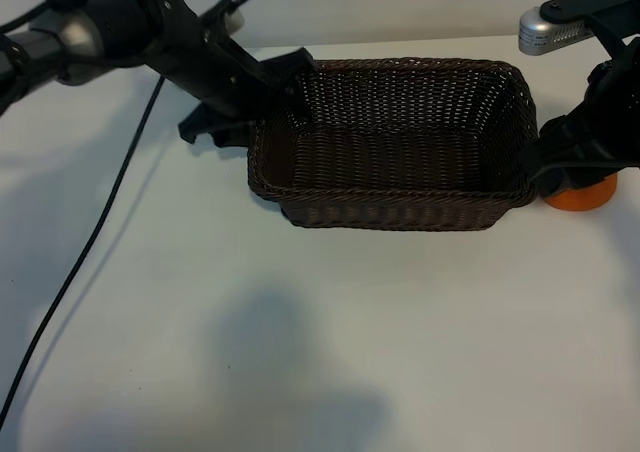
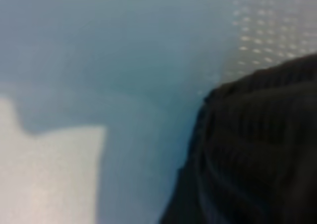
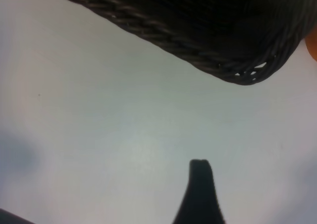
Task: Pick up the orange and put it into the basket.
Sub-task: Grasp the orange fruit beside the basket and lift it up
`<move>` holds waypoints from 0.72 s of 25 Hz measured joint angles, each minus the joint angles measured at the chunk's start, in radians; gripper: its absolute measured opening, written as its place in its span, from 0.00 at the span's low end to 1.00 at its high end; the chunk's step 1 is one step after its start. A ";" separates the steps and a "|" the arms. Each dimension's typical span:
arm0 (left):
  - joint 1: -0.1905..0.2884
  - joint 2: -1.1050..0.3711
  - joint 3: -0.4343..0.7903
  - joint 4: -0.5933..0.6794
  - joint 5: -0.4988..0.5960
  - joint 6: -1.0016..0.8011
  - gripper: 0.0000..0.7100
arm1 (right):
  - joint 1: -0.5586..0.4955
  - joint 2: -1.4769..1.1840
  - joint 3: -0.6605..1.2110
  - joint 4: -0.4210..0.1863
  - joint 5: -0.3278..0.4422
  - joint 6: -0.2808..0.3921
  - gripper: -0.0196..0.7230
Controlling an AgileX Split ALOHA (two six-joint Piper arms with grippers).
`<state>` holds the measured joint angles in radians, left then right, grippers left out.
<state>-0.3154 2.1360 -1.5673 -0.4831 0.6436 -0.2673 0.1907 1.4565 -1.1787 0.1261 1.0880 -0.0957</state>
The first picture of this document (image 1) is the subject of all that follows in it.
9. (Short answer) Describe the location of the black braided cable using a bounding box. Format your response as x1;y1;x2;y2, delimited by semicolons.
0;0;260;441

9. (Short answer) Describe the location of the dark brown wicker basket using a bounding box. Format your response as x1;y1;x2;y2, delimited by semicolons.
247;57;540;233

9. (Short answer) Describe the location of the orange fruit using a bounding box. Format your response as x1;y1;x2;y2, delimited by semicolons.
544;175;619;214

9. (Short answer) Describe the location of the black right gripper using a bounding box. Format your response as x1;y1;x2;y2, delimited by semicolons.
519;36;640;196

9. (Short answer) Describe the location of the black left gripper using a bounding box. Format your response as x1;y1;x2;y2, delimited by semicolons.
142;0;315;149

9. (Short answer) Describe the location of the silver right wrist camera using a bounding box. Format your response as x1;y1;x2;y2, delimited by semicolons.
518;6;594;54

